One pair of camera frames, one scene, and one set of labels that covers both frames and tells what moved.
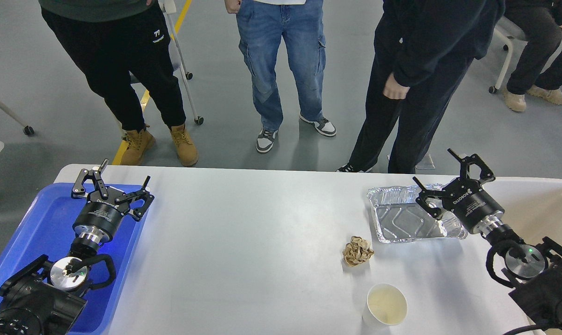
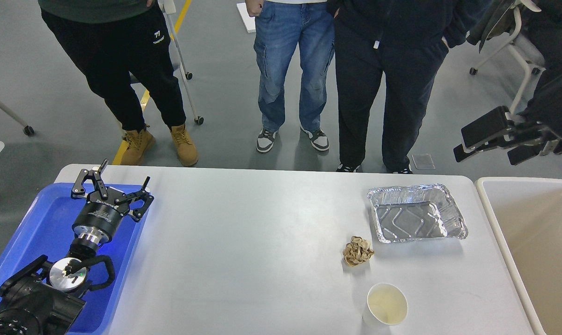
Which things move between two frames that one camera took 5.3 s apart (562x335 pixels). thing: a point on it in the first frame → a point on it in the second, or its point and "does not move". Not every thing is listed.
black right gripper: x=472 y=205 → x=553 y=106
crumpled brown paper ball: x=357 y=251 does not move
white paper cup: x=387 y=304 does not move
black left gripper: x=98 y=220 does not move
